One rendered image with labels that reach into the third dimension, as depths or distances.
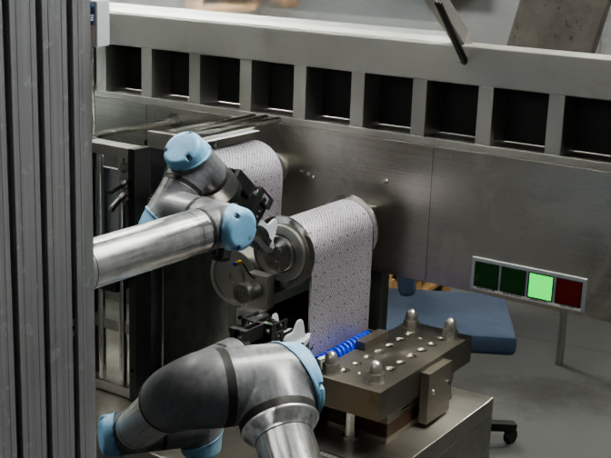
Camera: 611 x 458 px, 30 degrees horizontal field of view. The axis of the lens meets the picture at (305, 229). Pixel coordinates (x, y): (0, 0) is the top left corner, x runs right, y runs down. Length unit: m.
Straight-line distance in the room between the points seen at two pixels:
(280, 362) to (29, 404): 0.57
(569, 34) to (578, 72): 4.52
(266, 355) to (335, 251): 0.69
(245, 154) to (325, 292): 0.37
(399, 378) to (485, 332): 1.77
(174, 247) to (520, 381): 3.43
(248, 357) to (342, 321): 0.77
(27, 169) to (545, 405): 3.93
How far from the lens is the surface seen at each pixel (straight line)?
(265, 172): 2.49
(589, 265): 2.33
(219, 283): 2.39
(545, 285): 2.37
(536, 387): 5.04
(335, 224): 2.33
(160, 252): 1.78
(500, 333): 4.01
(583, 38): 6.79
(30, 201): 1.11
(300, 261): 2.24
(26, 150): 1.10
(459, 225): 2.43
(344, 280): 2.37
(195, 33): 2.75
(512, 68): 2.33
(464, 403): 2.50
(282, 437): 1.61
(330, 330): 2.37
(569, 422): 4.74
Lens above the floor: 1.88
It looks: 15 degrees down
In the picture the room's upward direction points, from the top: 2 degrees clockwise
